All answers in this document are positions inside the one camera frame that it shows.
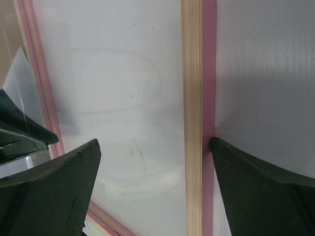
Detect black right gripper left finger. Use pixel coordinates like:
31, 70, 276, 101
0, 139, 101, 236

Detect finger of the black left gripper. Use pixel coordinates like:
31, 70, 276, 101
0, 89, 59, 145
0, 129, 48, 165

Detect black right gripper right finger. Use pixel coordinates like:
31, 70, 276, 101
209, 137, 315, 236

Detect clear acrylic sheet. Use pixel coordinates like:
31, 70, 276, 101
0, 0, 188, 236

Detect pink wooden picture frame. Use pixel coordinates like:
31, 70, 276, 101
13, 0, 219, 236

